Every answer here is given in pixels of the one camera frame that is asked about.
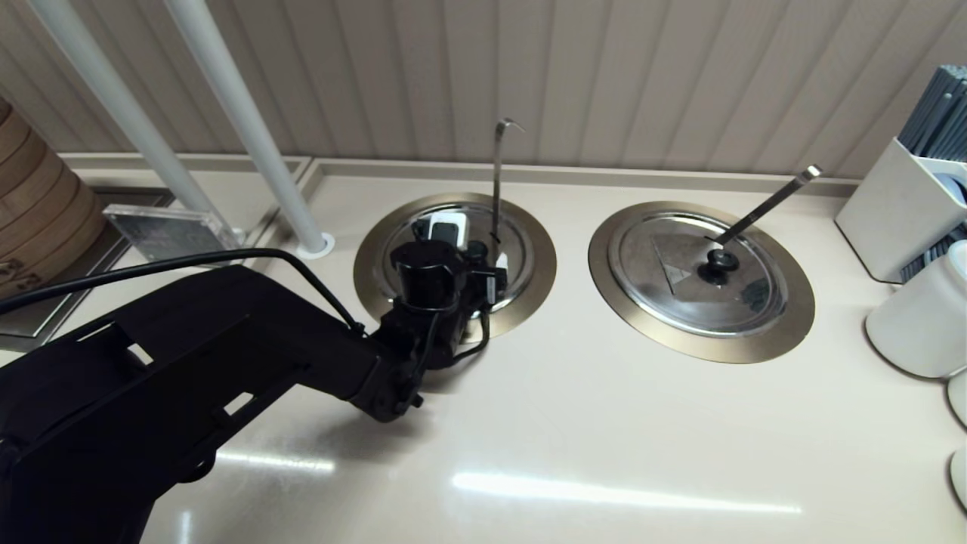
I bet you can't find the grey chopsticks bundle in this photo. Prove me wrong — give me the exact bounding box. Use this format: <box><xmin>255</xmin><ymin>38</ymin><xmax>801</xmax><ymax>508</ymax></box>
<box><xmin>895</xmin><ymin>65</ymin><xmax>967</xmax><ymax>284</ymax></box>

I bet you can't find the white utensil holder box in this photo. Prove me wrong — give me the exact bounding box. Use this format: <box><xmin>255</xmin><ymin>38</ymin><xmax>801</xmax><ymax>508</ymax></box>
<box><xmin>833</xmin><ymin>136</ymin><xmax>967</xmax><ymax>284</ymax></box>

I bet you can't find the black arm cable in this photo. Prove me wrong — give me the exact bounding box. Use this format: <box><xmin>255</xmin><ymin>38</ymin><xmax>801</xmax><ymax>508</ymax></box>
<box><xmin>0</xmin><ymin>248</ymin><xmax>367</xmax><ymax>337</ymax></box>

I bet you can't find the white ceramic jar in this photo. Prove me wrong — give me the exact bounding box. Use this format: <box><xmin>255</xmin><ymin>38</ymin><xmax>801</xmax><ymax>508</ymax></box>
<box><xmin>865</xmin><ymin>240</ymin><xmax>967</xmax><ymax>380</ymax></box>

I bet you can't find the steel lid black knob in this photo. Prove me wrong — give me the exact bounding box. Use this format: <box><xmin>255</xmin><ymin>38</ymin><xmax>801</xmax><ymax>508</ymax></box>
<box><xmin>375</xmin><ymin>204</ymin><xmax>536</xmax><ymax>322</ymax></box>
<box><xmin>607</xmin><ymin>212</ymin><xmax>789</xmax><ymax>338</ymax></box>

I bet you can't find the clear acrylic sign block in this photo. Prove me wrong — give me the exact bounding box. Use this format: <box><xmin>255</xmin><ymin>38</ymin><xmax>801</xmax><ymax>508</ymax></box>
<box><xmin>102</xmin><ymin>204</ymin><xmax>243</xmax><ymax>261</ymax></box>

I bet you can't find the white metal pole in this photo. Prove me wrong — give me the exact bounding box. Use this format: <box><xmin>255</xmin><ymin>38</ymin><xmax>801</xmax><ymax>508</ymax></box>
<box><xmin>162</xmin><ymin>0</ymin><xmax>337</xmax><ymax>260</ymax></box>
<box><xmin>26</xmin><ymin>0</ymin><xmax>246</xmax><ymax>244</ymax></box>

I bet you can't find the steel ladle handle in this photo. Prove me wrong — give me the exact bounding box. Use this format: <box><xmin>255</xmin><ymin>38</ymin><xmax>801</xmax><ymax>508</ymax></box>
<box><xmin>710</xmin><ymin>165</ymin><xmax>823</xmax><ymax>247</ymax></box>
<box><xmin>491</xmin><ymin>117</ymin><xmax>526</xmax><ymax>246</ymax></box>

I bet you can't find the bamboo steamer stack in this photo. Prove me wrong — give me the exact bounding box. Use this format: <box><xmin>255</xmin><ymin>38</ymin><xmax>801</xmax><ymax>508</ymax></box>
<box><xmin>0</xmin><ymin>98</ymin><xmax>107</xmax><ymax>299</ymax></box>

